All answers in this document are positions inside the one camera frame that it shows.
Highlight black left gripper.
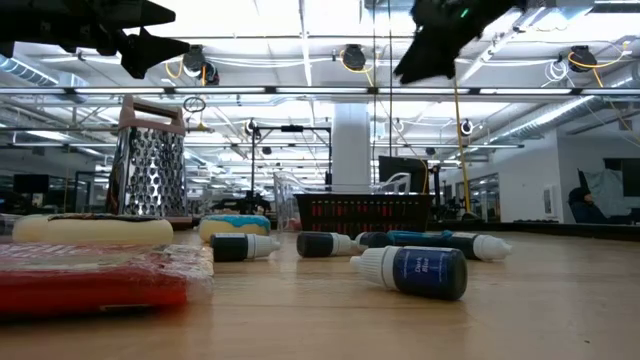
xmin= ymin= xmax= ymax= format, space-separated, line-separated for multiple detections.
xmin=0 ymin=0 xmax=192 ymax=79

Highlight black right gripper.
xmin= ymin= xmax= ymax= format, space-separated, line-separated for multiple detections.
xmin=392 ymin=0 xmax=526 ymax=86

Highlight small battery bottom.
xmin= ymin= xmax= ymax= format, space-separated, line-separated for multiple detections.
xmin=349 ymin=244 xmax=469 ymax=303

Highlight red snack packet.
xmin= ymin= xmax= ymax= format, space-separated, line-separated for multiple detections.
xmin=0 ymin=242 xmax=216 ymax=317

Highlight black monitor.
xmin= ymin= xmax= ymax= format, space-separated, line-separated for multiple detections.
xmin=377 ymin=155 xmax=429 ymax=196

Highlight white pillar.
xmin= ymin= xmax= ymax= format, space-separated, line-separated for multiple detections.
xmin=331 ymin=102 xmax=373 ymax=194

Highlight pink metal box grater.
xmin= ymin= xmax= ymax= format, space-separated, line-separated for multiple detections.
xmin=105 ymin=94 xmax=194 ymax=227

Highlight black plastic basket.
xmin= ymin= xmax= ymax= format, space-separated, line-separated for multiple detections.
xmin=294 ymin=192 xmax=434 ymax=237

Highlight chocolate frosted toy donut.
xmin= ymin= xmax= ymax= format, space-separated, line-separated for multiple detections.
xmin=11 ymin=212 xmax=175 ymax=247

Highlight clear plastic container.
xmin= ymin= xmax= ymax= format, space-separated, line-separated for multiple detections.
xmin=272 ymin=170 xmax=426 ymax=234

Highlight person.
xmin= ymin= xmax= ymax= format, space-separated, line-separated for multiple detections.
xmin=567 ymin=186 xmax=614 ymax=225

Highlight blue frosted toy donut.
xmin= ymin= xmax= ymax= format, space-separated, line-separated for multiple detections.
xmin=198 ymin=214 xmax=273 ymax=245

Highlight yellow cable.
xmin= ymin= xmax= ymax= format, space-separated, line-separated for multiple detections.
xmin=451 ymin=74 xmax=480 ymax=221

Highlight black metal table frame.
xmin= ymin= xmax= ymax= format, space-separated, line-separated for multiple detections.
xmin=429 ymin=218 xmax=640 ymax=243

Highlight dark wall screen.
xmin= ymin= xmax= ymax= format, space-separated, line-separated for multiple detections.
xmin=602 ymin=157 xmax=640 ymax=199

